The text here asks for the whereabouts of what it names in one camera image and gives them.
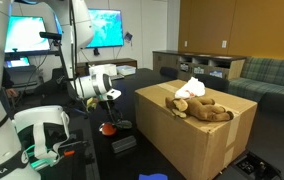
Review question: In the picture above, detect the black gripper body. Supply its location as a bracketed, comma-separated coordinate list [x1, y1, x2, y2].
[106, 100, 123, 123]

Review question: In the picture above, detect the black rectangular block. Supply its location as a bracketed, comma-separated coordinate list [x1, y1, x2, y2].
[111, 136, 137, 153]

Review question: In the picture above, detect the white plush toy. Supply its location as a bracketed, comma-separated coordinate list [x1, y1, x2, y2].
[175, 77, 205, 99]

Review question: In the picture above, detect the brown plush moose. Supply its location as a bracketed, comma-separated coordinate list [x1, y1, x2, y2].
[165, 97, 234, 122]

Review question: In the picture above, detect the blue sponge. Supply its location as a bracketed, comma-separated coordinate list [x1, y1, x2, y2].
[138, 173, 168, 180]

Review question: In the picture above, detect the large cardboard box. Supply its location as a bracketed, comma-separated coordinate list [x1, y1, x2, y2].
[135, 80, 257, 180]

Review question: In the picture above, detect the black chair behind box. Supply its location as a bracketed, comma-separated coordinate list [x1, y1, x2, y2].
[195, 74, 229, 92]

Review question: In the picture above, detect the red and green plush radish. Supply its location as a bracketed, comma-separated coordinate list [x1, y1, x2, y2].
[99, 120, 132, 136]

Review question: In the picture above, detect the white VR headset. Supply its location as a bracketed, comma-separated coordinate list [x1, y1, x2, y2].
[13, 105, 70, 162]

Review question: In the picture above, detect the wooden cabinet counter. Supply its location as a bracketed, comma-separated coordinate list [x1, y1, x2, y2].
[153, 50, 246, 80]

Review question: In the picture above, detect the black power strip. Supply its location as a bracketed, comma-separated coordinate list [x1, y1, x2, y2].
[232, 152, 284, 180]

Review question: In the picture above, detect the green plaid sofa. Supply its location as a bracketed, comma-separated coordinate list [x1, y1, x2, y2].
[228, 57, 284, 114]

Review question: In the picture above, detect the right wall monitor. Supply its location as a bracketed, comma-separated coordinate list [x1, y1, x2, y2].
[87, 9, 124, 48]

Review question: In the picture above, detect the wall monitor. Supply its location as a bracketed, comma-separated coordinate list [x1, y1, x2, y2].
[5, 16, 50, 53]
[87, 9, 124, 48]

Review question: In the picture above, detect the left wall monitor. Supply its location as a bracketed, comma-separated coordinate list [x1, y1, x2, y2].
[5, 16, 50, 53]

